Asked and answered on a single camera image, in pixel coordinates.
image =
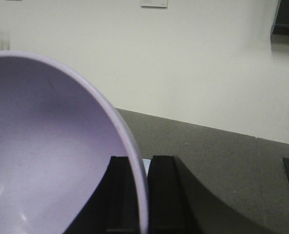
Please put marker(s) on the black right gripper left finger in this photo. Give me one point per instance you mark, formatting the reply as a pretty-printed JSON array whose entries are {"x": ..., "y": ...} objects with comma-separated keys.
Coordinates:
[{"x": 113, "y": 207}]

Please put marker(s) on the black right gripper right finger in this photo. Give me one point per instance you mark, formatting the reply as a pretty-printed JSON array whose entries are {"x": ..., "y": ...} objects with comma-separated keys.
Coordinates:
[{"x": 180, "y": 204}]

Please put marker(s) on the purple plastic bowl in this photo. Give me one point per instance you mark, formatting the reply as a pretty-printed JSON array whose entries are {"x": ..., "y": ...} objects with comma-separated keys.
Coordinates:
[{"x": 57, "y": 135}]

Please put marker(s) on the light blue plastic plate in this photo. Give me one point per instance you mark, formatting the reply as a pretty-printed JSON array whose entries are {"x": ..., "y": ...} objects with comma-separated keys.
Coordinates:
[{"x": 146, "y": 163}]

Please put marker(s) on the white wall socket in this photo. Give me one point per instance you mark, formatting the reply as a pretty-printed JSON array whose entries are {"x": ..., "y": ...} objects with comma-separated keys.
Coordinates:
[{"x": 154, "y": 3}]

